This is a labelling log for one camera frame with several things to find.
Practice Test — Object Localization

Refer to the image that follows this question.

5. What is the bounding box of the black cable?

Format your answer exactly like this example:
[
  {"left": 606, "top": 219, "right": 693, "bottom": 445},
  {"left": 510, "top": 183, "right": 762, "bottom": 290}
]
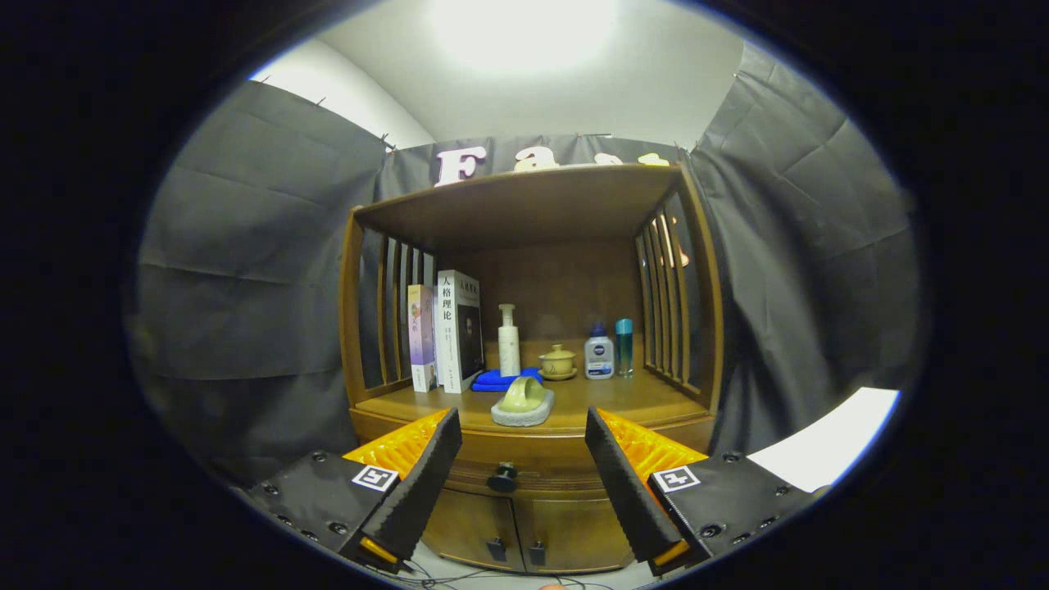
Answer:
[{"left": 385, "top": 564, "right": 624, "bottom": 590}]

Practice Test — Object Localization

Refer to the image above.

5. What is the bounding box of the white book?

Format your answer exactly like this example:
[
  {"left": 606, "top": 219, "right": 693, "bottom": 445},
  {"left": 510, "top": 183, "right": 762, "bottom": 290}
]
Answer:
[{"left": 434, "top": 270, "right": 484, "bottom": 395}]

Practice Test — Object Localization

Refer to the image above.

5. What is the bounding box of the yellow lidded teacup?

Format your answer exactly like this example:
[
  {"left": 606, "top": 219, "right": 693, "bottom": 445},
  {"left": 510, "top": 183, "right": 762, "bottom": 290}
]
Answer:
[{"left": 538, "top": 344, "right": 578, "bottom": 381}]

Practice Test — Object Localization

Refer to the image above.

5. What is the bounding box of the wooden drawer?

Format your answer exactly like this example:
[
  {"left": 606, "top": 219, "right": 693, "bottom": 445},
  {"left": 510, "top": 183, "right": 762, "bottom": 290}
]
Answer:
[{"left": 438, "top": 447, "right": 611, "bottom": 499}]

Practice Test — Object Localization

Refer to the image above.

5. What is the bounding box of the purple book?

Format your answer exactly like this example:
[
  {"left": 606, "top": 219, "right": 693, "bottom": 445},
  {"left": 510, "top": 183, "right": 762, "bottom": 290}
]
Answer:
[{"left": 407, "top": 284, "right": 439, "bottom": 393}]

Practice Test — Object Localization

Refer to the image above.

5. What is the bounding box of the wooden cabinet with shelf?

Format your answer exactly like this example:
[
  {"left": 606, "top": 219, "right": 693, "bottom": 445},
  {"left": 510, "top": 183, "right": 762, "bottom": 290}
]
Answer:
[{"left": 338, "top": 162, "right": 726, "bottom": 574}]

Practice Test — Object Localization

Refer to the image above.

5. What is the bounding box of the blue folded cloth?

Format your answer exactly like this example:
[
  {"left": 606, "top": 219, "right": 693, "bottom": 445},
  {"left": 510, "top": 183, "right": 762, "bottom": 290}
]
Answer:
[{"left": 471, "top": 367, "right": 543, "bottom": 393}]

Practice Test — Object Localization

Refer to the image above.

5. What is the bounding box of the white bottle with blue cap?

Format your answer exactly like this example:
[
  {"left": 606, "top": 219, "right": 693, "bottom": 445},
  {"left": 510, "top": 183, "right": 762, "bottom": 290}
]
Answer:
[{"left": 584, "top": 323, "right": 615, "bottom": 380}]

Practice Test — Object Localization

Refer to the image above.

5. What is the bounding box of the black backdrop cloth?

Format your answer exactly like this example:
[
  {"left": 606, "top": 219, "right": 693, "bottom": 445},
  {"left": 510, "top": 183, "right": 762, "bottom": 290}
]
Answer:
[{"left": 123, "top": 41, "right": 923, "bottom": 484}]

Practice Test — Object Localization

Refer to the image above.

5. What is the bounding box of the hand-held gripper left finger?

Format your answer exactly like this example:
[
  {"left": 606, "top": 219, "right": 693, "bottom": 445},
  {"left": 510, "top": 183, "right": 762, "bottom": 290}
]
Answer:
[{"left": 246, "top": 407, "right": 464, "bottom": 574}]

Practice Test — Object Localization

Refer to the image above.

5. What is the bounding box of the white sheet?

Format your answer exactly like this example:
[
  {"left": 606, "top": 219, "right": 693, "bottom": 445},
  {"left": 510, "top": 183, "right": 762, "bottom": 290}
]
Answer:
[{"left": 747, "top": 387, "right": 901, "bottom": 492}]

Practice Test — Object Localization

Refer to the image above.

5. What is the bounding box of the wooden cabinet door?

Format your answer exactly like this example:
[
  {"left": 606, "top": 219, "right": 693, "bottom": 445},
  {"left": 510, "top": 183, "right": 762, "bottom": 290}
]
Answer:
[
  {"left": 422, "top": 492, "right": 517, "bottom": 570},
  {"left": 512, "top": 496, "right": 636, "bottom": 574}
]

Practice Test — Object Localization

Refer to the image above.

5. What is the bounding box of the white pump bottle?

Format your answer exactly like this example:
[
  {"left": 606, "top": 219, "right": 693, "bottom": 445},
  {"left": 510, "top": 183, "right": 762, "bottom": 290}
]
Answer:
[{"left": 497, "top": 304, "right": 521, "bottom": 378}]

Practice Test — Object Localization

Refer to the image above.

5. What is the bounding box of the wooden countertop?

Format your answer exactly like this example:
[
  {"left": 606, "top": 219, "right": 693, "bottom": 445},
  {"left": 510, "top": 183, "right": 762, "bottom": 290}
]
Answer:
[{"left": 351, "top": 369, "right": 715, "bottom": 452}]

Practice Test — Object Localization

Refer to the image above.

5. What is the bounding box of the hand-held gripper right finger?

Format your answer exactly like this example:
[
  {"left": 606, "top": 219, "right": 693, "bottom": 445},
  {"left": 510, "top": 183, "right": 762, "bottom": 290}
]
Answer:
[{"left": 584, "top": 406, "right": 820, "bottom": 577}]

